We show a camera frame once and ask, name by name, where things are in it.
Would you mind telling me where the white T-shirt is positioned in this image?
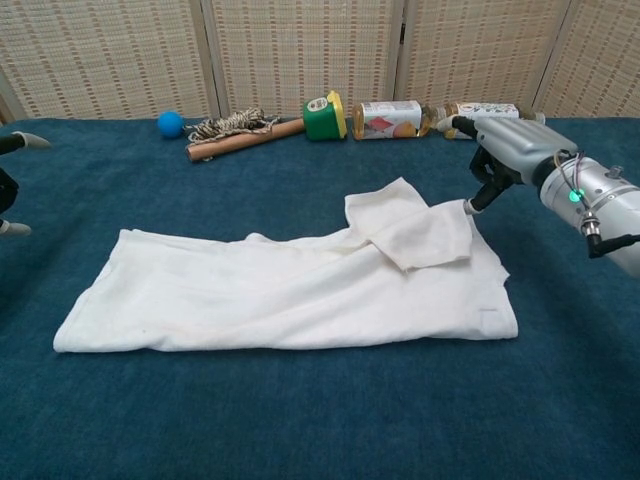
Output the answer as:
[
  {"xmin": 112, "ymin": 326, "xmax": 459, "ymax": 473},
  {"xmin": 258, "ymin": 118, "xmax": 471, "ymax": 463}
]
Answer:
[{"xmin": 52, "ymin": 175, "xmax": 519, "ymax": 355}]

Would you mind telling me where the wooden stick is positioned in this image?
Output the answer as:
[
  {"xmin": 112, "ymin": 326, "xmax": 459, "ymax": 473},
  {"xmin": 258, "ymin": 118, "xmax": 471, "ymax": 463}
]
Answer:
[{"xmin": 186, "ymin": 118, "xmax": 306, "ymax": 164}]

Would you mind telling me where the green container with yellow lid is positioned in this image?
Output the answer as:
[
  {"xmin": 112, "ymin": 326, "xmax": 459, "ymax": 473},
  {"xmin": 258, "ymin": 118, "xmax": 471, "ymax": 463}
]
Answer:
[{"xmin": 302, "ymin": 90, "xmax": 348, "ymax": 143}]

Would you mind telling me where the tea bottle with fruit label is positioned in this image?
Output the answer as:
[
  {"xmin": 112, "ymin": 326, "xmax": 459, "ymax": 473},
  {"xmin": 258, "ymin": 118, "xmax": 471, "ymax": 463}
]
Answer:
[{"xmin": 351, "ymin": 99, "xmax": 447, "ymax": 142}]

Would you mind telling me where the woven folding screen panel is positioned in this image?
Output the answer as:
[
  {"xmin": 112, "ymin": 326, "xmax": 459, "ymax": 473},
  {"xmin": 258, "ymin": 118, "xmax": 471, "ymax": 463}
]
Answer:
[
  {"xmin": 532, "ymin": 0, "xmax": 640, "ymax": 119},
  {"xmin": 394, "ymin": 0, "xmax": 576, "ymax": 119},
  {"xmin": 0, "ymin": 0, "xmax": 221, "ymax": 121},
  {"xmin": 202, "ymin": 0, "xmax": 406, "ymax": 121}
]

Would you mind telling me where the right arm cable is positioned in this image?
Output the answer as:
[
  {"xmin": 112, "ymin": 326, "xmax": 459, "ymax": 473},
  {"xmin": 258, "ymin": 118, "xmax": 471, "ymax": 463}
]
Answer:
[{"xmin": 554, "ymin": 149, "xmax": 640, "ymax": 259}]

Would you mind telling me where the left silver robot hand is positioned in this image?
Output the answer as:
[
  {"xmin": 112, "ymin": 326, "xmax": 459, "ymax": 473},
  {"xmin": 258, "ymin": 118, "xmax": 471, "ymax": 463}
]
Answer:
[{"xmin": 0, "ymin": 131, "xmax": 52, "ymax": 238}]

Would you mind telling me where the tea bottle with white label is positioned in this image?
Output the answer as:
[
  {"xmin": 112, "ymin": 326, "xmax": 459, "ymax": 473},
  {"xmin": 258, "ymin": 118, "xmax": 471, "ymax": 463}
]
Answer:
[{"xmin": 439, "ymin": 101, "xmax": 547, "ymax": 142}]

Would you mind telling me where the blue ball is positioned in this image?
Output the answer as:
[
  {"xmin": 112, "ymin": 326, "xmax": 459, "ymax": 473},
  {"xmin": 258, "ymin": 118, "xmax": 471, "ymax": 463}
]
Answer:
[{"xmin": 157, "ymin": 110, "xmax": 182, "ymax": 138}]

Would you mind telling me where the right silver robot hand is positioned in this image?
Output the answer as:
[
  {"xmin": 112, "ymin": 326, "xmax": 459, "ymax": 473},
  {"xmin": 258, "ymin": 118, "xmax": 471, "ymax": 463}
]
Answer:
[{"xmin": 433, "ymin": 113, "xmax": 581, "ymax": 216}]

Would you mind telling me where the blue table cover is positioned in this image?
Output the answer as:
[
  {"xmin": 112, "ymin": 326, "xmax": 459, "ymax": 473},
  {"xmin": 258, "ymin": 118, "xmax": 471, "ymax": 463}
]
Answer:
[{"xmin": 0, "ymin": 117, "xmax": 640, "ymax": 480}]

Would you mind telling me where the beige brown rope bundle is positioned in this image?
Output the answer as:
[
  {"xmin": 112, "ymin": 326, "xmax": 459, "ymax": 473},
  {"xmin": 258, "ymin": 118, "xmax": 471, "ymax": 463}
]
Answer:
[{"xmin": 182, "ymin": 107, "xmax": 282, "ymax": 143}]

